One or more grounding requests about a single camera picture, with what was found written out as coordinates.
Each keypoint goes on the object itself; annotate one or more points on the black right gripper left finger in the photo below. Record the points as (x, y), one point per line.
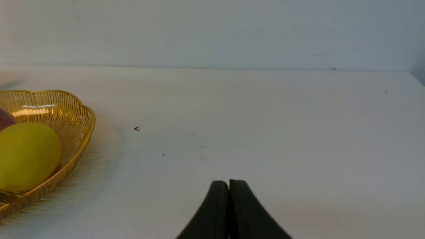
(209, 222)

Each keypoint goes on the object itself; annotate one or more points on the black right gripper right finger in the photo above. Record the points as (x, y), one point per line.
(248, 219)

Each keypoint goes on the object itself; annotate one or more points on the amber glass fruit plate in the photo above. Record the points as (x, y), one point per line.
(72, 121)

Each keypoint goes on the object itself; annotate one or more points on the yellow lemon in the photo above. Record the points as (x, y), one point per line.
(30, 152)

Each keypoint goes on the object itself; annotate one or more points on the pink peach with leaf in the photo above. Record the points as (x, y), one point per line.
(6, 119)

